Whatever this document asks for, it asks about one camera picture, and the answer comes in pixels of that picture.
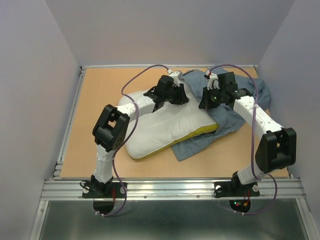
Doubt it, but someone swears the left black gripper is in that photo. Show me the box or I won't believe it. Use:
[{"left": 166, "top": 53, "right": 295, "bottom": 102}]
[{"left": 163, "top": 83, "right": 190, "bottom": 105}]

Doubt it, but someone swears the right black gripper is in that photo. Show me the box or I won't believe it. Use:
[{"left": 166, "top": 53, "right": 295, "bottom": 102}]
[{"left": 197, "top": 85, "right": 225, "bottom": 110}]

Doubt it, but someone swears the blue grey pillowcase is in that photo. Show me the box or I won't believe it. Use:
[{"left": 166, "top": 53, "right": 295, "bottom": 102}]
[{"left": 171, "top": 69, "right": 271, "bottom": 162}]

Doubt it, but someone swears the white pillow yellow edge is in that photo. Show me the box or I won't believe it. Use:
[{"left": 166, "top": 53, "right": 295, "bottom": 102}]
[{"left": 125, "top": 93, "right": 219, "bottom": 160}]

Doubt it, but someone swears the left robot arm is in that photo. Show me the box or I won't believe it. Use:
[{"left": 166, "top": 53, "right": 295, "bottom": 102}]
[{"left": 82, "top": 71, "right": 189, "bottom": 198}]

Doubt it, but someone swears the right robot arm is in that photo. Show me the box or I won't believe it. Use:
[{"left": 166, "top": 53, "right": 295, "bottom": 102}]
[{"left": 198, "top": 71, "right": 297, "bottom": 198}]

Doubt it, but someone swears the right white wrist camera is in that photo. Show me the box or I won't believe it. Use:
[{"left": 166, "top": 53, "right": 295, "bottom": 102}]
[{"left": 204, "top": 72, "right": 220, "bottom": 90}]

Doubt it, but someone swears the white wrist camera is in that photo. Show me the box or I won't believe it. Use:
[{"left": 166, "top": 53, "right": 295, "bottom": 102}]
[
  {"left": 168, "top": 70, "right": 183, "bottom": 86},
  {"left": 204, "top": 72, "right": 220, "bottom": 90}
]

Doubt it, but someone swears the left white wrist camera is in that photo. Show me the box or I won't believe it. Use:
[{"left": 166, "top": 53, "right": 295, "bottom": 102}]
[{"left": 168, "top": 70, "right": 183, "bottom": 86}]

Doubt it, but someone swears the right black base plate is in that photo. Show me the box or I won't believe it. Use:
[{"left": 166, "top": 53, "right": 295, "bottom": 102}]
[{"left": 213, "top": 180, "right": 260, "bottom": 198}]

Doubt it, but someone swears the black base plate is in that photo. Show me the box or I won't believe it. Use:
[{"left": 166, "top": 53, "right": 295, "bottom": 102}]
[
  {"left": 213, "top": 180, "right": 260, "bottom": 198},
  {"left": 79, "top": 180, "right": 125, "bottom": 199}
]

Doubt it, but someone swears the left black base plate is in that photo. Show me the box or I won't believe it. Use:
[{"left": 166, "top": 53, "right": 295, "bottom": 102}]
[{"left": 79, "top": 180, "right": 125, "bottom": 199}]

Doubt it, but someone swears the aluminium front rail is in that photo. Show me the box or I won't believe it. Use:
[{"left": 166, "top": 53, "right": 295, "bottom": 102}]
[{"left": 40, "top": 178, "right": 307, "bottom": 201}]

